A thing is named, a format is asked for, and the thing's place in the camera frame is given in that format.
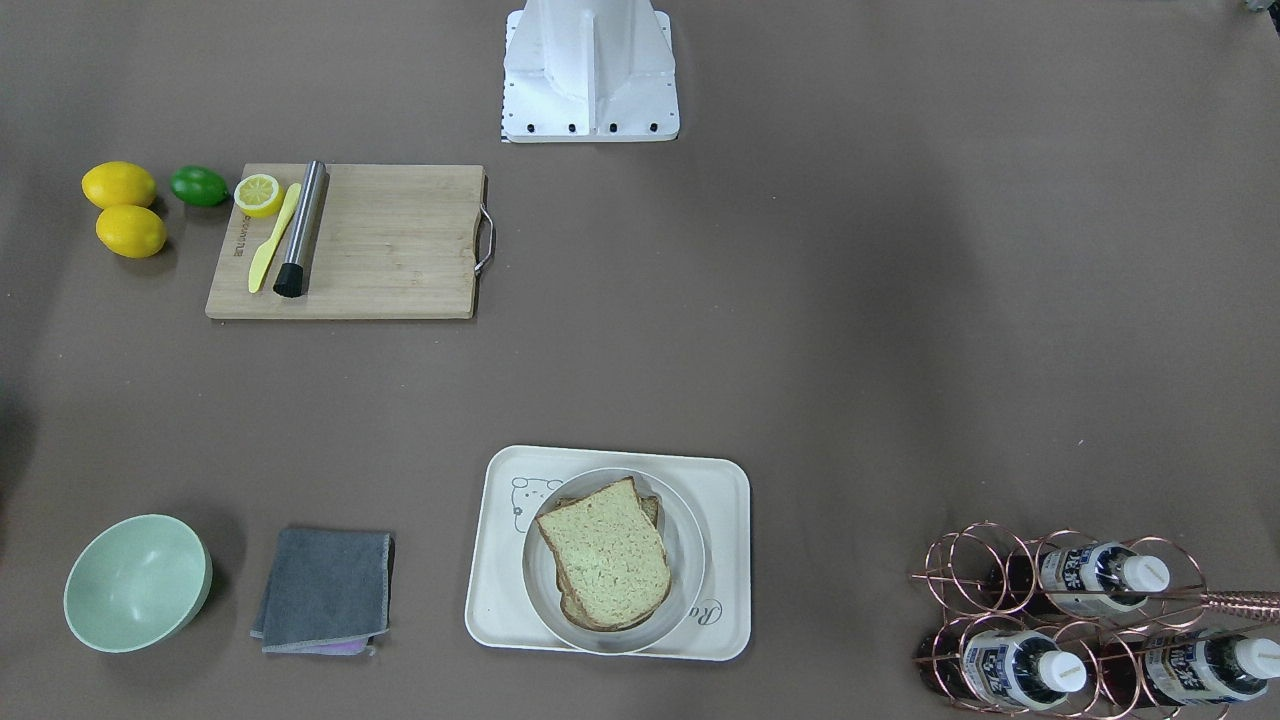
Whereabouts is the yellow lemon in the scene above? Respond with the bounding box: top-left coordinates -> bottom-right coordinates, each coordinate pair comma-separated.
95,204 -> 168,259
81,161 -> 157,209

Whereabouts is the green lime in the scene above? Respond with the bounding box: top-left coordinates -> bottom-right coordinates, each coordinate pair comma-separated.
169,165 -> 230,208

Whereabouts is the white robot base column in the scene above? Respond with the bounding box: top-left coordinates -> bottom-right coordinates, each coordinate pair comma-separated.
500,1 -> 681,143

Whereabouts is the bamboo cutting board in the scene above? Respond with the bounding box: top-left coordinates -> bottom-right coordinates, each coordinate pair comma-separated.
206,163 -> 488,320

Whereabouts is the tea bottle one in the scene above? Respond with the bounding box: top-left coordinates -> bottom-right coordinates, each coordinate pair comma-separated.
914,630 -> 1088,711

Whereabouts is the copper wire bottle rack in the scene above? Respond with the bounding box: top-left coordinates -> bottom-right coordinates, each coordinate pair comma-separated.
913,521 -> 1277,719

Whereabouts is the yellow lemon far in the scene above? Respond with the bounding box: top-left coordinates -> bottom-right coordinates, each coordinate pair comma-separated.
95,204 -> 168,259

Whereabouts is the yellow plastic knife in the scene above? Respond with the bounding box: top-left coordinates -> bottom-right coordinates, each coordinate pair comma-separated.
247,183 -> 302,293

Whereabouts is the cream rabbit tray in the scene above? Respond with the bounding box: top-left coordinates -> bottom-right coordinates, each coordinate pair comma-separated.
465,445 -> 751,661

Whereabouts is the mint green bowl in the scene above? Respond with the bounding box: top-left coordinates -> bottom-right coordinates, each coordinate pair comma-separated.
63,514 -> 212,653

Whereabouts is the yellow lemon near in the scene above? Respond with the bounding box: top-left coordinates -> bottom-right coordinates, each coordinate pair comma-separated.
81,161 -> 157,209

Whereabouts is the tea bottle two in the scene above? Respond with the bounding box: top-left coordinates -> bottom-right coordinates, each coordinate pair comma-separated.
980,542 -> 1171,620

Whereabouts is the bread slice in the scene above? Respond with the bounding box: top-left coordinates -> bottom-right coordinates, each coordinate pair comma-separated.
535,475 -> 672,632

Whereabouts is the white round plate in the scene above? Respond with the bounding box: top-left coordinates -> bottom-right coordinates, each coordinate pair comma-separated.
513,468 -> 707,655

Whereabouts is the lemon half slice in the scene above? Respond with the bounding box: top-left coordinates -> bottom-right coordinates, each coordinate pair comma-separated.
233,173 -> 285,218

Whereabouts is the tea bottle three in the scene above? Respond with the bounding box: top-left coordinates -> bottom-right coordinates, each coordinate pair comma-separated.
1100,630 -> 1279,708

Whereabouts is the grey folded cloth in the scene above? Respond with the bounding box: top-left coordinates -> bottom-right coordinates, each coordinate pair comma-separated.
250,527 -> 394,656

